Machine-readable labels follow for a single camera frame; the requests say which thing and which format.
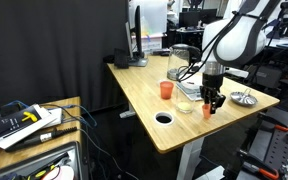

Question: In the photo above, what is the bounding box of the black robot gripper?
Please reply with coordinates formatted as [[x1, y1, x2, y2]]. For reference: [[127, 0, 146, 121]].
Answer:
[[200, 73, 226, 114]]

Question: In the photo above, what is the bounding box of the small orange cup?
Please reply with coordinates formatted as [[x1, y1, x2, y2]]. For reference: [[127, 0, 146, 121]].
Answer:
[[202, 104, 211, 119]]

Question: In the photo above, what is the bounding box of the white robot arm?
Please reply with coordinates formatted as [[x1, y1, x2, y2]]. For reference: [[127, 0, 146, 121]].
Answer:
[[197, 0, 280, 117]]

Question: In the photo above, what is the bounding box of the clear glass bowl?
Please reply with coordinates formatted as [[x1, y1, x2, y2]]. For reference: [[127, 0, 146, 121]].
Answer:
[[175, 88, 194, 114]]

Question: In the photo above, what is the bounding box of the large orange cup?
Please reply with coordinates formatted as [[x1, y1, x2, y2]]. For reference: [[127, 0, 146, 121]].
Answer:
[[160, 81, 174, 100]]

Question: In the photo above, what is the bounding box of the digital kitchen scale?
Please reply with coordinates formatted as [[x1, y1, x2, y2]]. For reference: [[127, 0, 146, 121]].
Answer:
[[176, 82, 202, 101]]

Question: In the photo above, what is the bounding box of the steel strainer dish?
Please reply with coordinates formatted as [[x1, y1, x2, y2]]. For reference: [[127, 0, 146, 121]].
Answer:
[[230, 88, 258, 107]]

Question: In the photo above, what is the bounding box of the glass electric kettle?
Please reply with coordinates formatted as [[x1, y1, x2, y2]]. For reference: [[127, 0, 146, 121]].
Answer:
[[167, 44, 201, 80]]

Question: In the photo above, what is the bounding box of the black computer monitor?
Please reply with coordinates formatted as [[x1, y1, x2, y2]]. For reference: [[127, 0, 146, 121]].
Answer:
[[125, 6, 148, 67]]

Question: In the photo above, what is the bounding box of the small black box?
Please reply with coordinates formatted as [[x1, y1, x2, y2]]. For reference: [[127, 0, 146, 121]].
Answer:
[[114, 49, 129, 69]]

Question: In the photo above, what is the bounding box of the desk cable grommet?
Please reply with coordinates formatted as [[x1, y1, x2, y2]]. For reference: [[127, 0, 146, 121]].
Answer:
[[154, 112, 174, 126]]

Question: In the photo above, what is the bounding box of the black soldering iron handle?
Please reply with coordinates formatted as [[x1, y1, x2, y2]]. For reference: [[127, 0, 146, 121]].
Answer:
[[6, 127, 77, 152]]

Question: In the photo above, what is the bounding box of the blue cable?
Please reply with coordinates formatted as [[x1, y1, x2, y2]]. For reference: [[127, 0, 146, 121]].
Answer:
[[0, 100, 132, 178]]

